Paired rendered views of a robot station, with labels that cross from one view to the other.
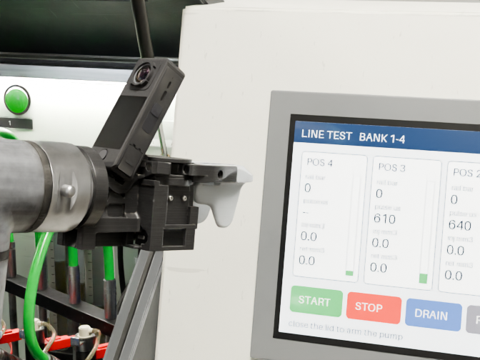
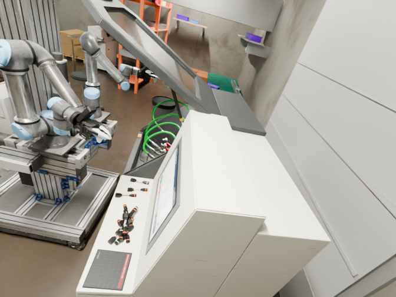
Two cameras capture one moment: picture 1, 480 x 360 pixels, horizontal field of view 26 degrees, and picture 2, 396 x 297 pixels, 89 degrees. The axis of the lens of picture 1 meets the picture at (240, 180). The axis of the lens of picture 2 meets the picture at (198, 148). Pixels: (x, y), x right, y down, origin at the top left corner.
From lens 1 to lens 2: 135 cm
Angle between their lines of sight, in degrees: 57
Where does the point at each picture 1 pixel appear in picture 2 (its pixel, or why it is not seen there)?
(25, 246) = not seen: hidden behind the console
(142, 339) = (155, 162)
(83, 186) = (68, 117)
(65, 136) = not seen: hidden behind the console
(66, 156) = (68, 112)
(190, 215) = (86, 135)
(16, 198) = (58, 112)
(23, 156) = (62, 108)
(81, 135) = not seen: hidden behind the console
